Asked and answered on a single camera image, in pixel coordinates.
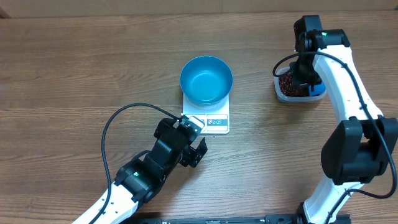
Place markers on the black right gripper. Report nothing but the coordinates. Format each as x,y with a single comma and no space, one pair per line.
297,78

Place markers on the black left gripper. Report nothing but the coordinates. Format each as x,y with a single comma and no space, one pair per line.
194,155

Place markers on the blue scoop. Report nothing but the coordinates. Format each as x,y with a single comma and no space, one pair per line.
316,89

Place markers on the blue bowl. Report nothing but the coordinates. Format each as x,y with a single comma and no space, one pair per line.
206,80

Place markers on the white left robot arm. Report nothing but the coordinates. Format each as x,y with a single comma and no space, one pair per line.
142,178

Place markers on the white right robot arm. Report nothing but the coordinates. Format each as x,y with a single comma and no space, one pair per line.
357,157

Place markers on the white kitchen scale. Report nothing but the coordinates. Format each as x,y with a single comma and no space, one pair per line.
215,117

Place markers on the red beans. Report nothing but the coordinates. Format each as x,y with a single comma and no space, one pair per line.
288,89

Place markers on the clear plastic bean container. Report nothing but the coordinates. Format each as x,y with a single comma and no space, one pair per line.
287,99

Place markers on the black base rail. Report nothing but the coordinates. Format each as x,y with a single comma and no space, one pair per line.
268,219

